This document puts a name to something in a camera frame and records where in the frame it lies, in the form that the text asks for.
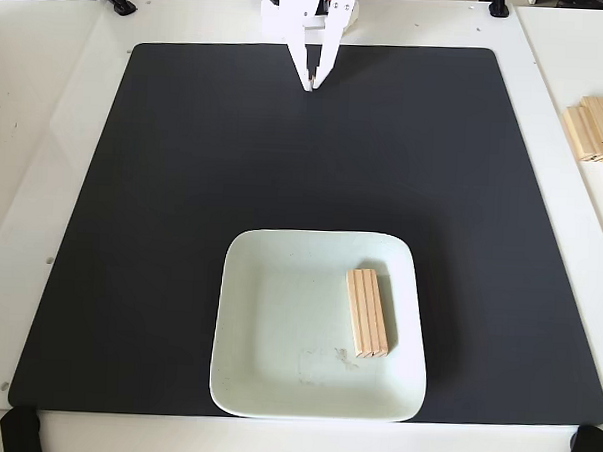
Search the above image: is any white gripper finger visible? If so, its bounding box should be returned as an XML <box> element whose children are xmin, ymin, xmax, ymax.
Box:
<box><xmin>312</xmin><ymin>0</ymin><xmax>360</xmax><ymax>90</ymax></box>
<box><xmin>285</xmin><ymin>43</ymin><xmax>318</xmax><ymax>92</ymax></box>

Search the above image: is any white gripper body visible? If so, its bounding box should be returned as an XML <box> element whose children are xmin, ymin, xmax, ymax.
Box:
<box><xmin>258</xmin><ymin>0</ymin><xmax>333</xmax><ymax>49</ymax></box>

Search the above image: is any grooved wooden block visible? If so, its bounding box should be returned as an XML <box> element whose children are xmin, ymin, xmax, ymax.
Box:
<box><xmin>343</xmin><ymin>267</ymin><xmax>395</xmax><ymax>361</ymax></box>

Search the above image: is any white square plate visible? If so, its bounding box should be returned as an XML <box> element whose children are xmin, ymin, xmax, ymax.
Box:
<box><xmin>206</xmin><ymin>224</ymin><xmax>435</xmax><ymax>427</ymax></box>

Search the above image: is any black table mat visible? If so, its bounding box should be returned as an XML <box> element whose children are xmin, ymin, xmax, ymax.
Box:
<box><xmin>6</xmin><ymin>27</ymin><xmax>603</xmax><ymax>435</ymax></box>

